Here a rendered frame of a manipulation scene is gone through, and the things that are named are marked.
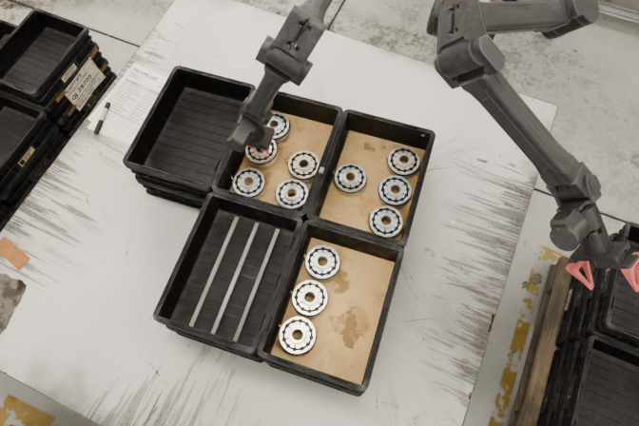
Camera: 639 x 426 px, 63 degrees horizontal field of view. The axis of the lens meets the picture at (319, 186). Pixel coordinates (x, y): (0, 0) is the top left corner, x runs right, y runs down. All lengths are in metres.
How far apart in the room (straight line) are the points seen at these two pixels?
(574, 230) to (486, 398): 1.37
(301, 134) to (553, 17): 0.88
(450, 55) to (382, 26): 2.20
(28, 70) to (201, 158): 1.17
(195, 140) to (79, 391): 0.84
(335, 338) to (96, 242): 0.87
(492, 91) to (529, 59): 2.19
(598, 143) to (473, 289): 1.48
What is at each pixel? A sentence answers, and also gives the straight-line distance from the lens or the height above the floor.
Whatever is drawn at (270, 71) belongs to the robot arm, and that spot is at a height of 1.45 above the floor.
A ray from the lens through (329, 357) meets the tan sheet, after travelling 1.50.
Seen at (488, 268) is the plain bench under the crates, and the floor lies 0.70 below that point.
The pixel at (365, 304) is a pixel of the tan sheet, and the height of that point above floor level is 0.83.
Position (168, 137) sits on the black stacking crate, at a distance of 1.83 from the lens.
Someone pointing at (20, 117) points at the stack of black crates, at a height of 0.38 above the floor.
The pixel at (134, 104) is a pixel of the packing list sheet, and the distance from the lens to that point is 2.11.
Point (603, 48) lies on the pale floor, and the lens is 3.40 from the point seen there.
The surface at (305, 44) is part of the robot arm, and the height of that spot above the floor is 1.53.
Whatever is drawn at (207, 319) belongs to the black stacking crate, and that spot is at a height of 0.83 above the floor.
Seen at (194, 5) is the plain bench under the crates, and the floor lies 0.70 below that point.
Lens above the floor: 2.32
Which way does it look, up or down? 64 degrees down
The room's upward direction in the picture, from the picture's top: 3 degrees counter-clockwise
